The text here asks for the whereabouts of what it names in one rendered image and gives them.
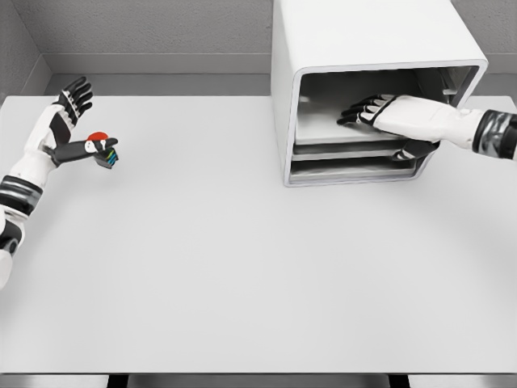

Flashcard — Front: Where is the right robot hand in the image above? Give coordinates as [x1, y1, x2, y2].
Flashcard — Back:
[335, 94, 441, 162]

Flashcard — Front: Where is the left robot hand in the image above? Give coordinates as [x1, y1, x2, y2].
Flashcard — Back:
[23, 76, 120, 168]

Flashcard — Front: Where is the grey cabinet drawer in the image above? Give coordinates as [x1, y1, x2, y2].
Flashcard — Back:
[289, 158, 421, 183]
[292, 140, 417, 161]
[293, 108, 410, 146]

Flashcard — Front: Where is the white tabletop storage cabinet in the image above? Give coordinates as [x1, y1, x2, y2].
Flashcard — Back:
[270, 0, 490, 188]

